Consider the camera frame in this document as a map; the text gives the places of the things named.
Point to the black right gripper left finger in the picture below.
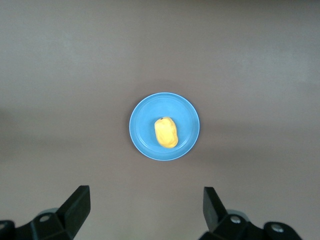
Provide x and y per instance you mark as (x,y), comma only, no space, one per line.
(72,215)

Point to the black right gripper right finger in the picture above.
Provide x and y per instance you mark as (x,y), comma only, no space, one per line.
(215,215)

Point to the yellow potato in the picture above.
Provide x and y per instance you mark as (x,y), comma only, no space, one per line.
(166,133)

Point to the blue round plate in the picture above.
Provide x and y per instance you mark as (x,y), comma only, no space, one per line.
(145,120)

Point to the brown table cover sheet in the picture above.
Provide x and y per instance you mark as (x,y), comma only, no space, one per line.
(75,75)

